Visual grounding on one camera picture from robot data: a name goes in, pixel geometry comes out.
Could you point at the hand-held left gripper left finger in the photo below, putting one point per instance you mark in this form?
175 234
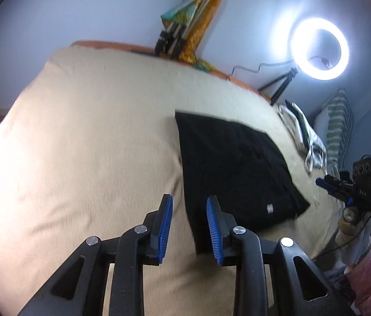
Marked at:
165 227

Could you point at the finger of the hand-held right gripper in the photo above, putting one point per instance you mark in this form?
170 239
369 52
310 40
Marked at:
328 181
345 199

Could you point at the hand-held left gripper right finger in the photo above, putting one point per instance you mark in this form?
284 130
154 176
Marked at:
213 227

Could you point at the black t-shirt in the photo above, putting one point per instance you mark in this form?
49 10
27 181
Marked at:
231 164

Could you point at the white clothes pile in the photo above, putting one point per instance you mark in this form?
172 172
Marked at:
307 135

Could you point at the person's right hand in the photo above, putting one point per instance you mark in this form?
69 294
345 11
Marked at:
353 237

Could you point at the green striped pillow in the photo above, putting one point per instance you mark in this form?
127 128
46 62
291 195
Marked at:
335 121

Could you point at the dark green cloth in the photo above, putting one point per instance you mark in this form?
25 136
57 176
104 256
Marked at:
292 107

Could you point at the small black tripod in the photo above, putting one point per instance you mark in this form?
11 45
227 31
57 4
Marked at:
281 87

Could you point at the beige blanket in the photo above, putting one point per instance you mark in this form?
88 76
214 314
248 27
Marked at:
90 138

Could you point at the black gooseneck phone holder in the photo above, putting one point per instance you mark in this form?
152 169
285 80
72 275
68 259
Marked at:
323 61

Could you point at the folded silver tripod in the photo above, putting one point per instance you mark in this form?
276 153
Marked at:
172 39

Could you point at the colourful orange scarf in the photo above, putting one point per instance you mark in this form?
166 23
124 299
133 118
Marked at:
202 23

